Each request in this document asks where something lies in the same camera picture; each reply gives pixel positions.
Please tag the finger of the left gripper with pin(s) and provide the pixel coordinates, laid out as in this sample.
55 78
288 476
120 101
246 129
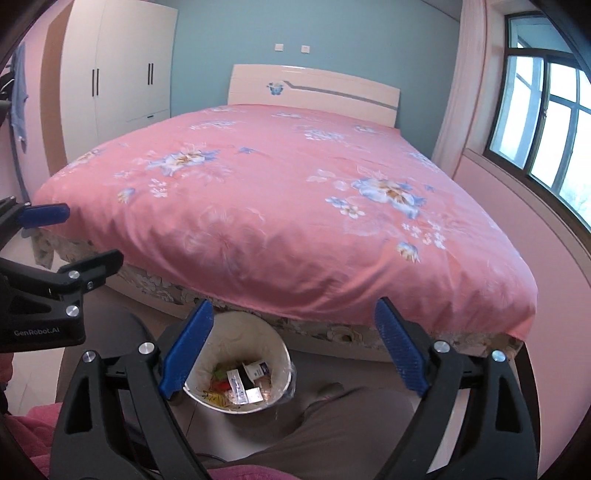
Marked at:
15 215
28 292

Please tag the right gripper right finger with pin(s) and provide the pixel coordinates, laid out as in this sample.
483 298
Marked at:
472 421

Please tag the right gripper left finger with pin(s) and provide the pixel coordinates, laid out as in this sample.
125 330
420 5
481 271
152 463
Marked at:
115 421

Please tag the red block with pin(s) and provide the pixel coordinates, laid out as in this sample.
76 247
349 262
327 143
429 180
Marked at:
221 386

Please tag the white yogurt cup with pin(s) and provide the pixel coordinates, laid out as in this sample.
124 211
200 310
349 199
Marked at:
256 370

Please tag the white trash bin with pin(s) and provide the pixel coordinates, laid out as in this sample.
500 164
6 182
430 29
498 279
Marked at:
239 338

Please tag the floral bed skirt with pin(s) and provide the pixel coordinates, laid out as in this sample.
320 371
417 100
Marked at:
309 336

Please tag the pink fluffy cloth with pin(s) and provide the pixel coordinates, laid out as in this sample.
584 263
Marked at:
34 433

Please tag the blue hanging towel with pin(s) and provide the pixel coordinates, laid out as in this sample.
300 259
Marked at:
19 95

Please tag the white wardrobe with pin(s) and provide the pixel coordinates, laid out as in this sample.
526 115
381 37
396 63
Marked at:
115 73

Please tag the pink floral bed quilt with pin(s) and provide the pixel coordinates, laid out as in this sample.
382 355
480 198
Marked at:
299 214

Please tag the pink wooden headboard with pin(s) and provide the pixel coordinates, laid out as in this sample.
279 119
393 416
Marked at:
315 89

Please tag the pink curtain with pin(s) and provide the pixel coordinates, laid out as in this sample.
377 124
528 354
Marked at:
467 78

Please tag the window with dark frame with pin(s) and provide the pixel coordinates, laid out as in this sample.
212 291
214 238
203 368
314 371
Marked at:
541 128

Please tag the white wall sockets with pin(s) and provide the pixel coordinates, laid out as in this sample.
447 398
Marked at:
280 47

